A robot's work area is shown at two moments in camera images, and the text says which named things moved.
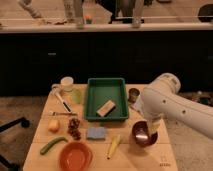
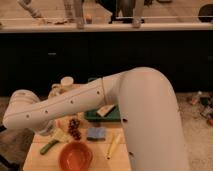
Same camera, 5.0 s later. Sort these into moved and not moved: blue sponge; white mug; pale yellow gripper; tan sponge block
Moved: pale yellow gripper
Not moved: blue sponge; tan sponge block; white mug
